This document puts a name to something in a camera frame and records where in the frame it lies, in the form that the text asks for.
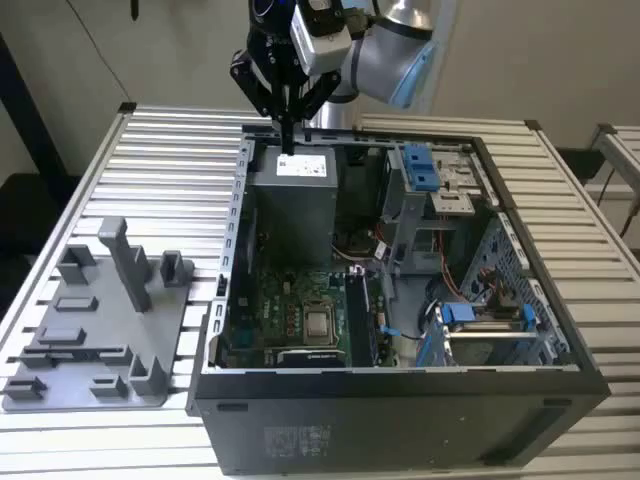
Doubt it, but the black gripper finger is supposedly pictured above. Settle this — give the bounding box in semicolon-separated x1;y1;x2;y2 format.
287;72;343;154
230;48;289;154

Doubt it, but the blue drive carrier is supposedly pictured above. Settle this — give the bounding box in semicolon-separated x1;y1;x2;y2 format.
402;143;442;194

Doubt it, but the grey power supply unit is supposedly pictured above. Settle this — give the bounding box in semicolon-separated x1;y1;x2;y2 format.
248;147;341;269

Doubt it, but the grey metal drive cage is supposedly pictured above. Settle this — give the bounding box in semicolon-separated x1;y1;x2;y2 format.
382;143;496;276

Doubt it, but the green motherboard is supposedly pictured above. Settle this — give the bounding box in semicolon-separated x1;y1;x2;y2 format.
219;264;396;369

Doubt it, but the metal CPU socket cover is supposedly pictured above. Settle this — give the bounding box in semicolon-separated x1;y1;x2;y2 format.
298;298;338;348

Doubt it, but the silver CPU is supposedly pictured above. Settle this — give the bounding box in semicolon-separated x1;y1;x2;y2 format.
303;308;334;341

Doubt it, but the hard disk in blue carrier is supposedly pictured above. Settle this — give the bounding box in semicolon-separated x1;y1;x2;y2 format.
434;301;539;369

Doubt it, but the black graphics card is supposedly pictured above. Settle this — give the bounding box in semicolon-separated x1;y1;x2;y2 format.
276;348;347;369

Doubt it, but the grey plastic parts rack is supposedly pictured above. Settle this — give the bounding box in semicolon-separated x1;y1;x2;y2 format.
0;217;197;414

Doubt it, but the metal slat side table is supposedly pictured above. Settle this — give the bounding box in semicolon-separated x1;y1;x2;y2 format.
582;122;640;241

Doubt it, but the black PC case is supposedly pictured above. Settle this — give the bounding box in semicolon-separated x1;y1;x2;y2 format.
185;123;612;476

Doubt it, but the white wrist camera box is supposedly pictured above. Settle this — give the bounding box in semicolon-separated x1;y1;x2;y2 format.
289;0;353;77

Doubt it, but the coloured power wire bundle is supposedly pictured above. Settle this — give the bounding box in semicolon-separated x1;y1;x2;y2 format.
331;225;394;262

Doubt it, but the black desk frame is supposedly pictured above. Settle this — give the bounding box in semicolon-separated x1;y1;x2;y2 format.
0;32;81;266

